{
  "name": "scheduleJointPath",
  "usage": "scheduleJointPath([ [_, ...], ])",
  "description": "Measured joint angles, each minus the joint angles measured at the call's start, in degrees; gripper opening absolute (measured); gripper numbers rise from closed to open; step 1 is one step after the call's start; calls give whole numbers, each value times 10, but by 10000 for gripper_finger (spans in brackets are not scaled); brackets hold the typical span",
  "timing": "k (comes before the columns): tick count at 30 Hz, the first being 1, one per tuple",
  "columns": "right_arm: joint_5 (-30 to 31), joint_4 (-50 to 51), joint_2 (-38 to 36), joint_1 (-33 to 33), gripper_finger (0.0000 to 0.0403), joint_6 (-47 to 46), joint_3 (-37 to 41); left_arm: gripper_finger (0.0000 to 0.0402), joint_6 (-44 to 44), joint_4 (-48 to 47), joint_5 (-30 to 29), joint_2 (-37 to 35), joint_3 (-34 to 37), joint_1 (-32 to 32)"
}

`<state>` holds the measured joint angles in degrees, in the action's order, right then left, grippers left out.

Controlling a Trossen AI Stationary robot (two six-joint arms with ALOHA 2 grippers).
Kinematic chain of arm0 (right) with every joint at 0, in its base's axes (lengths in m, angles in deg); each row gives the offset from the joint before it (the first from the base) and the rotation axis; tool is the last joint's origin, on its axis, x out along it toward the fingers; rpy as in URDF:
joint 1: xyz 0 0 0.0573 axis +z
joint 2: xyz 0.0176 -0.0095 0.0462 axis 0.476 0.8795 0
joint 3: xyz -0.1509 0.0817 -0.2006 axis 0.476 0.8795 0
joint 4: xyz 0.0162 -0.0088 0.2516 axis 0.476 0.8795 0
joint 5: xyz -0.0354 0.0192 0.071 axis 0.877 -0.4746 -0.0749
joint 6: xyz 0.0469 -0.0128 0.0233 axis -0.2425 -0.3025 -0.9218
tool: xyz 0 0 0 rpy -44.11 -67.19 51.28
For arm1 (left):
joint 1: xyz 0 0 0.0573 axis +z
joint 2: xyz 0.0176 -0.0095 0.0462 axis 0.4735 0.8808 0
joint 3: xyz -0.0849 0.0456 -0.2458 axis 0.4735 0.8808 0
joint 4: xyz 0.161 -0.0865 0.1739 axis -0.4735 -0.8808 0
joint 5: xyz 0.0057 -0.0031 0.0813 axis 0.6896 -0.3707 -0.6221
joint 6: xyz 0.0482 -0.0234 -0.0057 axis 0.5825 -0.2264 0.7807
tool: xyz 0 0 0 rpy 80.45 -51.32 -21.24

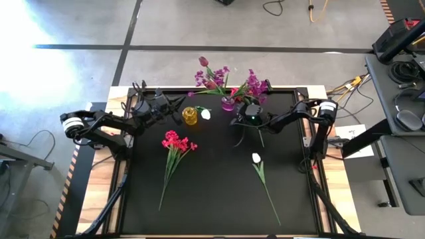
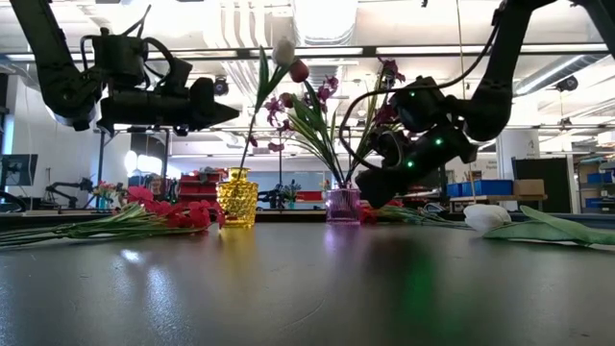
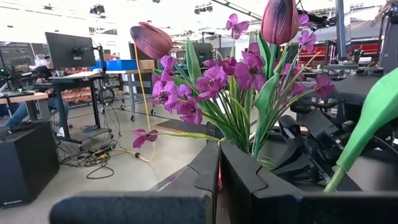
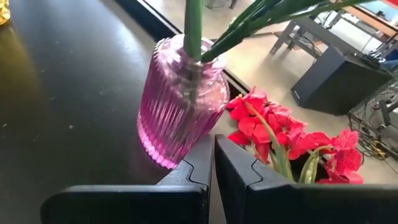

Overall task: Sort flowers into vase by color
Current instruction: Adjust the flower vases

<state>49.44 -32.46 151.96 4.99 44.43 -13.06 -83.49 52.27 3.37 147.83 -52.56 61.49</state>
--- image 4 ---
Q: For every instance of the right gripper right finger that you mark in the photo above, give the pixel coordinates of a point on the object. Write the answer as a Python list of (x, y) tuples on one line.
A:
[(280, 205)]

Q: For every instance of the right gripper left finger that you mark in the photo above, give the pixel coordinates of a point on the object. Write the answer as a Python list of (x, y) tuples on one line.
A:
[(140, 205)]

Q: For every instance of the red flower bunch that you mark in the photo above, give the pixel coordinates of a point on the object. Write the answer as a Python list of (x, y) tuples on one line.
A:
[(258, 132)]

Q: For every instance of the purple ribbed glass vase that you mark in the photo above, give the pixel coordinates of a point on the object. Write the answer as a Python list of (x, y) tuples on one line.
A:
[(174, 118)]

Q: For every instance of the yellow glass vase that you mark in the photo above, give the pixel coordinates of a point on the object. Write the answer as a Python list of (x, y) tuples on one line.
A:
[(3, 12)]

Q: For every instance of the black computer tower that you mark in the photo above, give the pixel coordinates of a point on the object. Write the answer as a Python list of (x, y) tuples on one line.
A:
[(335, 84)]

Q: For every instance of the wooden worktable grey legs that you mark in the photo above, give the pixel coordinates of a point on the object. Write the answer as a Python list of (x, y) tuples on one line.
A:
[(370, 20)]

